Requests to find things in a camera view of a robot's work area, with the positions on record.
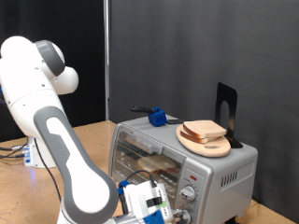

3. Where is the vertical metal pole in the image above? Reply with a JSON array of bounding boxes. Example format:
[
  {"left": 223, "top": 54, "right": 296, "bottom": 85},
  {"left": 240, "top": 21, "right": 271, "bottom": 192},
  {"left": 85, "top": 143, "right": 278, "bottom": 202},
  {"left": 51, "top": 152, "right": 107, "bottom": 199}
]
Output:
[{"left": 103, "top": 0, "right": 110, "bottom": 121}]

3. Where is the silver toaster oven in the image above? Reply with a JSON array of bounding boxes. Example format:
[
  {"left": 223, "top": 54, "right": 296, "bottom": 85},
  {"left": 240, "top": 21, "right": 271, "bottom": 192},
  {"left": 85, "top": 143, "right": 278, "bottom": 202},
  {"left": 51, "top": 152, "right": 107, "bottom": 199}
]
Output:
[{"left": 108, "top": 112, "right": 259, "bottom": 224}]

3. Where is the glass oven door with handle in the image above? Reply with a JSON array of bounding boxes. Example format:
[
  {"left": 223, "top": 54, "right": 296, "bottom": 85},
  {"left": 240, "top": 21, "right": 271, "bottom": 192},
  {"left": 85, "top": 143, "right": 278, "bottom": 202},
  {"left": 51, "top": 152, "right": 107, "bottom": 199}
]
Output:
[{"left": 110, "top": 124, "right": 188, "bottom": 213}]

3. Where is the round wooden board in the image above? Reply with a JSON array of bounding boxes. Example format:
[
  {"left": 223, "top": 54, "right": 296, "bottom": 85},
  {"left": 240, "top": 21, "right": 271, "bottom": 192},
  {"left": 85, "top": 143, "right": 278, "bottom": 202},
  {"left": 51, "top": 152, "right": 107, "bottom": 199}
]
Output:
[{"left": 176, "top": 124, "right": 232, "bottom": 158}]

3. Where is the wire oven rack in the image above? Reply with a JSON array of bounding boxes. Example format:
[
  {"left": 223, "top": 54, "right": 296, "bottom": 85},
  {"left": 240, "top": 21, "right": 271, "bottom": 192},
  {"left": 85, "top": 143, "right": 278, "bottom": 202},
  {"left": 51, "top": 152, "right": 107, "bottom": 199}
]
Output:
[{"left": 115, "top": 146, "right": 183, "bottom": 188}]

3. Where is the metal spatula with blue block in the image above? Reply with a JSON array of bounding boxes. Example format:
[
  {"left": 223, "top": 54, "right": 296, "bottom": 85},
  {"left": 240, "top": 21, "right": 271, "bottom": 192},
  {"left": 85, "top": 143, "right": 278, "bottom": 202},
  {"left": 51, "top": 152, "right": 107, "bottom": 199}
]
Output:
[{"left": 130, "top": 105, "right": 188, "bottom": 128}]

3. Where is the black base cable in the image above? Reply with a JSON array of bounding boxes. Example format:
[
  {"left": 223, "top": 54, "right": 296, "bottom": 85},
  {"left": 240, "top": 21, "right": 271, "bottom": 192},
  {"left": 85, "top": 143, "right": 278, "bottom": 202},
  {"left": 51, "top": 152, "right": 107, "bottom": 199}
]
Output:
[
  {"left": 0, "top": 144, "right": 24, "bottom": 152},
  {"left": 0, "top": 152, "right": 26, "bottom": 160}
]

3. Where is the white bread slice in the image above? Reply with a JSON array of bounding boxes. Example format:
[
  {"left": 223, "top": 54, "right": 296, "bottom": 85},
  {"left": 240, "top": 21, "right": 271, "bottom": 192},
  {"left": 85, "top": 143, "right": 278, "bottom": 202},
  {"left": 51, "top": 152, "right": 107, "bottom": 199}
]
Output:
[
  {"left": 136, "top": 154, "right": 180, "bottom": 175},
  {"left": 179, "top": 129, "right": 216, "bottom": 145},
  {"left": 182, "top": 119, "right": 227, "bottom": 140}
]

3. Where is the silver oven knob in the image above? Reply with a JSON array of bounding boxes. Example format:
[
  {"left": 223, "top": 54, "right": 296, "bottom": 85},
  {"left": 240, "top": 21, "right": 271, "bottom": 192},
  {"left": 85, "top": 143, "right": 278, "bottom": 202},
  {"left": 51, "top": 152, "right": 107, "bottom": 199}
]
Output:
[
  {"left": 178, "top": 209, "right": 192, "bottom": 224},
  {"left": 179, "top": 186, "right": 197, "bottom": 203}
]

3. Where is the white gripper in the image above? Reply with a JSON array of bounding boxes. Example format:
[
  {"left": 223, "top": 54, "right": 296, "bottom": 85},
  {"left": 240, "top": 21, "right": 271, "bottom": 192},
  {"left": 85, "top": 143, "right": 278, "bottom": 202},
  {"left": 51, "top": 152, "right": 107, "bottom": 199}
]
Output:
[{"left": 123, "top": 181, "right": 185, "bottom": 224}]

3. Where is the black metal bookend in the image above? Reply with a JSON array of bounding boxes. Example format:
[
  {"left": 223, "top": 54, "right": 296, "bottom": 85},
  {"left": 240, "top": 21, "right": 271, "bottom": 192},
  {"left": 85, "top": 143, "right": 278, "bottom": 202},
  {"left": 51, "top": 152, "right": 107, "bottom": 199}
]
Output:
[{"left": 214, "top": 82, "right": 244, "bottom": 149}]

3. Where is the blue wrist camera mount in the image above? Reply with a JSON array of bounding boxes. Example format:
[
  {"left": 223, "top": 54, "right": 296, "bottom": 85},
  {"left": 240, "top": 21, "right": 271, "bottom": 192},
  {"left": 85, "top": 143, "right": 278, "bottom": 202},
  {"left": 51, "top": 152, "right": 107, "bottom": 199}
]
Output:
[{"left": 143, "top": 186, "right": 173, "bottom": 224}]

